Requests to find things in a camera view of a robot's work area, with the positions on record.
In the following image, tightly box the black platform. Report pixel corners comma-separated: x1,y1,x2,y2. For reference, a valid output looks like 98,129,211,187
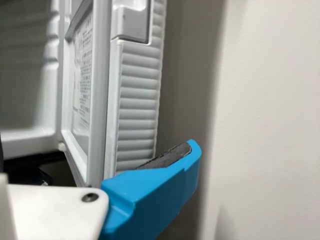
2,151,76,187

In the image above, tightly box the incubator door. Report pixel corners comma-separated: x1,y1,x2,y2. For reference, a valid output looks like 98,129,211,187
59,0,168,189

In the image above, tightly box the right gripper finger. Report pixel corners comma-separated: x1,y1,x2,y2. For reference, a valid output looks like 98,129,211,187
99,139,202,240

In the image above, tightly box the white incubator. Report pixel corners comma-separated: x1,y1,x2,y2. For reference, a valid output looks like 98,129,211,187
0,0,66,159

